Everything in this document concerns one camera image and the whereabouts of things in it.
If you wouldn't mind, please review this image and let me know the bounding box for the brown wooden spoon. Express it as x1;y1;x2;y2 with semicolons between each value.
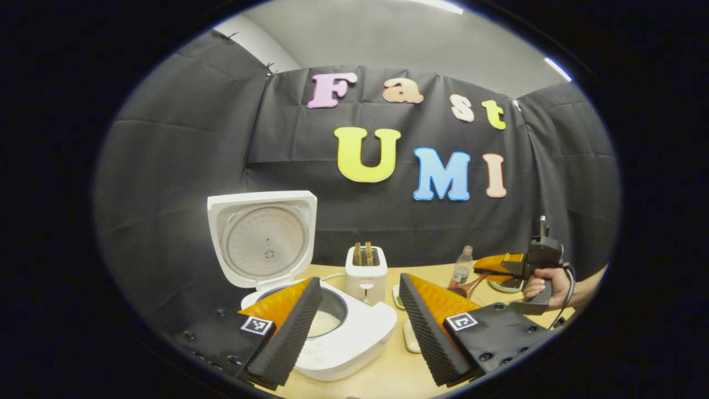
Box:
446;270;502;300

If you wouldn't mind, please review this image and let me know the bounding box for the white toaster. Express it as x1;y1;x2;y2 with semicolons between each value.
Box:
345;242;389;307

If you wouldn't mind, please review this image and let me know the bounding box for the ceiling light panel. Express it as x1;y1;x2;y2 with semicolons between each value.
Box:
543;57;573;83
409;0;464;15

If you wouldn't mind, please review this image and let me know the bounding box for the black backdrop cloth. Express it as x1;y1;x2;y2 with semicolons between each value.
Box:
93;29;621;333

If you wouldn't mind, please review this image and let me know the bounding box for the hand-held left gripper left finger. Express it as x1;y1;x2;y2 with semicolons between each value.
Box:
173;277;323;391

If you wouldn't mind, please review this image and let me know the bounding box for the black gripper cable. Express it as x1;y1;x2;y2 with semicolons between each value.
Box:
548;263;577;331

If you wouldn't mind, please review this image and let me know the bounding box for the clear plastic bottle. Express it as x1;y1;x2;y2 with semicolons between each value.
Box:
447;245;475;289

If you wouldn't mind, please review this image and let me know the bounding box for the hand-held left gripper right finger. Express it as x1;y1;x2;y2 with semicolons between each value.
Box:
398;272;555;388

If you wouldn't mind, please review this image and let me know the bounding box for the pale green plate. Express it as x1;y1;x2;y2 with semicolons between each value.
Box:
487;277;525;294

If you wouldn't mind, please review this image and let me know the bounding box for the white rice cooker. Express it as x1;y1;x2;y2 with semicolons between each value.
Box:
206;190;399;382

